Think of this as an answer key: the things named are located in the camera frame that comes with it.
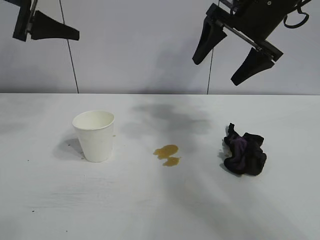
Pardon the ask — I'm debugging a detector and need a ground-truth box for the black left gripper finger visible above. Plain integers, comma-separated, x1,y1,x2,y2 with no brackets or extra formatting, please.
30,10,81,42

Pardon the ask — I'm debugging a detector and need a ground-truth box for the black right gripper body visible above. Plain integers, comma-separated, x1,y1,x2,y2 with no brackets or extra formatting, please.
206,0,301,62

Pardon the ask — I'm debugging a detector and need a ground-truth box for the brown liquid spill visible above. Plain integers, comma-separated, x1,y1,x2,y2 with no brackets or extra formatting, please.
153,144,181,167

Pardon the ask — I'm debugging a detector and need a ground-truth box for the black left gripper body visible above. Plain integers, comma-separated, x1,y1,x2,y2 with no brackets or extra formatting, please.
12,0,38,41

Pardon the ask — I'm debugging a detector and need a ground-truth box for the thin hanging background cable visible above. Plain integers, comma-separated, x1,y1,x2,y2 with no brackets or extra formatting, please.
58,0,80,94
206,46,215,95

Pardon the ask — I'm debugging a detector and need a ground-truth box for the dark purple cloth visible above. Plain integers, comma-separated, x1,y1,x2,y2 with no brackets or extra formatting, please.
223,122,268,177

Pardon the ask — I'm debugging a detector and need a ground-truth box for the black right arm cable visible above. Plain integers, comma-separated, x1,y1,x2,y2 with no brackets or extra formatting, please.
283,3,310,28

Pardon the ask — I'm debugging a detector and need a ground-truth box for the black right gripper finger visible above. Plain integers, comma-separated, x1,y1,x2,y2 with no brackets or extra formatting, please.
229,47,276,87
191,19,228,66

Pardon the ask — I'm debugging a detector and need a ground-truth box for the white paper cup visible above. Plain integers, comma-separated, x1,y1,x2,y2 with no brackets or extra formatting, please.
71,110,115,163

